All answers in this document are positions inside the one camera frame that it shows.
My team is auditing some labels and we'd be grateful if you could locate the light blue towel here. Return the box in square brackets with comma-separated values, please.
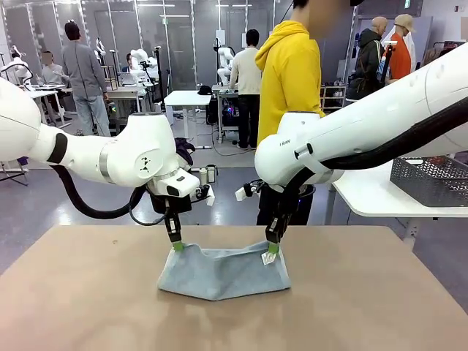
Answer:
[156, 242, 293, 302]

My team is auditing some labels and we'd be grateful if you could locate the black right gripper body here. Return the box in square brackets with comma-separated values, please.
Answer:
[268, 185, 300, 223]

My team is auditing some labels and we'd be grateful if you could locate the black right arm hose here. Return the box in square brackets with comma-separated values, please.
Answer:
[272, 95, 468, 220]

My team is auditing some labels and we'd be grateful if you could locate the white height-adjustable desk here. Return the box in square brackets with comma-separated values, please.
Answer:
[27, 86, 75, 129]
[163, 90, 214, 149]

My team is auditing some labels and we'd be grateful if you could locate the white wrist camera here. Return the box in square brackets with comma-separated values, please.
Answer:
[195, 183, 216, 207]
[235, 180, 263, 203]

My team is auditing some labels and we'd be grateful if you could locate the clothes rack with coats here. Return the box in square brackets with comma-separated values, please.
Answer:
[416, 41, 458, 72]

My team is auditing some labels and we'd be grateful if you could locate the mannequin in dark jacket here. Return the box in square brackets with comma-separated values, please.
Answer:
[350, 16, 387, 102]

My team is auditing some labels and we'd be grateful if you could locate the person in yellow hoodie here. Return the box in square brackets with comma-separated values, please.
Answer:
[254, 0, 354, 226]

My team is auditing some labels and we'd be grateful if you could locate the white rectangular table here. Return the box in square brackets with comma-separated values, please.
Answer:
[324, 153, 468, 250]

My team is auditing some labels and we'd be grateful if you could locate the person in grey sweater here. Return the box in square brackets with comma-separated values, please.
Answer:
[61, 20, 111, 138]

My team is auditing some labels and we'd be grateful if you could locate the person in white cardigan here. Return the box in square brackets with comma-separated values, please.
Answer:
[230, 29, 263, 151]

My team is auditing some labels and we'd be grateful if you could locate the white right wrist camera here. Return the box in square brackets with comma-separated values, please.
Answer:
[235, 180, 263, 203]

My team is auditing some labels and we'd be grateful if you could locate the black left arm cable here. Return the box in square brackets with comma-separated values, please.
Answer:
[50, 164, 171, 226]

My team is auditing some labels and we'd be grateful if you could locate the white metal workbench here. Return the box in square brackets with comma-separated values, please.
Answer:
[104, 84, 162, 118]

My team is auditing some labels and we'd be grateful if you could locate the seated person light shirt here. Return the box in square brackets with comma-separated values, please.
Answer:
[39, 50, 69, 87]

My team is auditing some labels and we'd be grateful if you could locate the mannequin with orange garment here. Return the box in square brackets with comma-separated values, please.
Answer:
[382, 14, 418, 83]

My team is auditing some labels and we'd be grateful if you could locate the grey plastic basket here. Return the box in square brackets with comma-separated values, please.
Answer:
[389, 156, 468, 208]

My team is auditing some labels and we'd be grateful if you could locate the wooden shoe rack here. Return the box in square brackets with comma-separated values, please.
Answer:
[320, 84, 347, 111]

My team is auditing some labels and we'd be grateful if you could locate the computer tower with lights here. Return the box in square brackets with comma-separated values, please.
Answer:
[220, 98, 241, 127]

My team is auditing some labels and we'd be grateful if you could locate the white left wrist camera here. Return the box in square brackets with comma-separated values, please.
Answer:
[195, 183, 216, 207]

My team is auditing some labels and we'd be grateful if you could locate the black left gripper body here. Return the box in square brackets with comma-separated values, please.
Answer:
[149, 192, 193, 216]

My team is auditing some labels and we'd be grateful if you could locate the black tripod pole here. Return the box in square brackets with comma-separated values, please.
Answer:
[153, 45, 171, 111]

